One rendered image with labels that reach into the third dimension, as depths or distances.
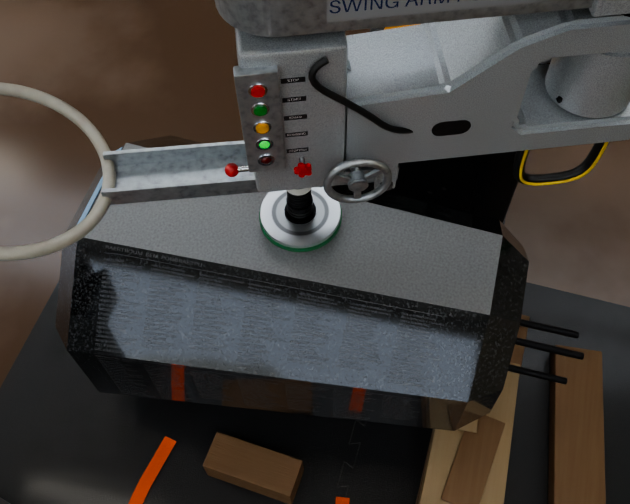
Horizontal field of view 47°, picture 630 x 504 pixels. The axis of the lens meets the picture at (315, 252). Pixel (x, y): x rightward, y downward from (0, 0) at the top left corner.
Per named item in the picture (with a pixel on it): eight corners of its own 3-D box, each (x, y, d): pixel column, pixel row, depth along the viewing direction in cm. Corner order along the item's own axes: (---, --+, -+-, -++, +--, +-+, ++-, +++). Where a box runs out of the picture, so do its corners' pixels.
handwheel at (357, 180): (383, 168, 168) (387, 124, 155) (390, 203, 162) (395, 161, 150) (319, 174, 167) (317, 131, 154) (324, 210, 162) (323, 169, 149)
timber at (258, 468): (207, 475, 242) (201, 465, 231) (221, 441, 247) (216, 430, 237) (292, 505, 236) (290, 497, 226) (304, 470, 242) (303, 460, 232)
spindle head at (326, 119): (397, 114, 179) (414, -42, 141) (413, 186, 168) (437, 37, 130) (251, 129, 178) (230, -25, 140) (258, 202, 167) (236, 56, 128)
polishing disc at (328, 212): (332, 254, 186) (332, 251, 185) (251, 241, 188) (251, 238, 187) (346, 187, 196) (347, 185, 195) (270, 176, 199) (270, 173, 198)
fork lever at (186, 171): (386, 130, 182) (388, 116, 178) (400, 192, 172) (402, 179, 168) (108, 153, 177) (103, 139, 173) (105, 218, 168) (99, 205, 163)
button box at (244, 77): (285, 159, 156) (276, 61, 132) (286, 169, 155) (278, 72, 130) (248, 163, 156) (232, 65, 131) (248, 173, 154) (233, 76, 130)
